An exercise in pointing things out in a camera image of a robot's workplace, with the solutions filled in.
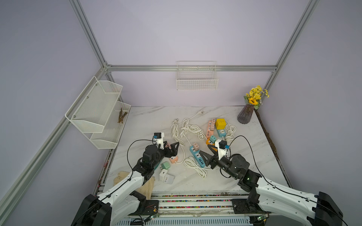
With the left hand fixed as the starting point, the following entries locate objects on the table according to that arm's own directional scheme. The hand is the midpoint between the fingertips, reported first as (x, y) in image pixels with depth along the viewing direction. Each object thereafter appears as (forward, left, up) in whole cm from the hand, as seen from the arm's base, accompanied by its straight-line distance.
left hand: (172, 144), depth 82 cm
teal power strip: (+17, -35, -12) cm, 40 cm away
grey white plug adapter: (-17, +2, -9) cm, 20 cm away
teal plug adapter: (+8, -26, -8) cm, 29 cm away
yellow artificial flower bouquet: (+29, -53, +12) cm, 62 cm away
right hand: (-7, -18, +5) cm, 20 cm away
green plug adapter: (-8, +4, -13) cm, 16 cm away
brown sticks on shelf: (+22, +37, 0) cm, 43 cm away
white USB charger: (-15, +5, -9) cm, 18 cm away
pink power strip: (+16, -26, -11) cm, 32 cm away
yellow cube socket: (+21, -34, -7) cm, 40 cm away
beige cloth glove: (-22, +15, -15) cm, 30 cm away
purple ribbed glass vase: (+29, -53, -8) cm, 61 cm away
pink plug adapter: (-4, 0, -12) cm, 13 cm away
